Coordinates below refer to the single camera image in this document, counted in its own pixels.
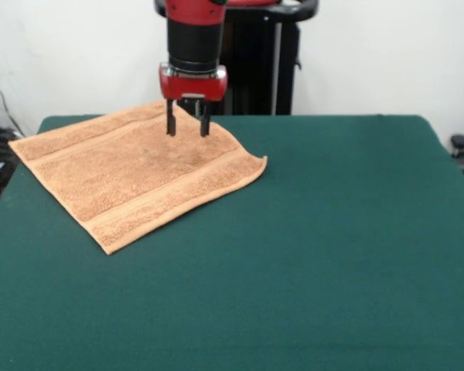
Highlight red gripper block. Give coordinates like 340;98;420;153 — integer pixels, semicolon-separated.
158;61;229;138

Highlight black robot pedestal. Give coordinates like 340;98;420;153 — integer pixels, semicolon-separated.
153;0;319;117

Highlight tan terry towel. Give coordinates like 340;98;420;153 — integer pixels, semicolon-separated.
7;98;269;257

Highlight grey wall cables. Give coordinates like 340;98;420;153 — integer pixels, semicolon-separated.
0;70;28;145

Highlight black cable bundle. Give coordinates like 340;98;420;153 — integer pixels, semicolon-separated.
0;126;26;142

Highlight dark green table cloth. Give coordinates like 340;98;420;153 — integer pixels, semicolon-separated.
0;114;464;371

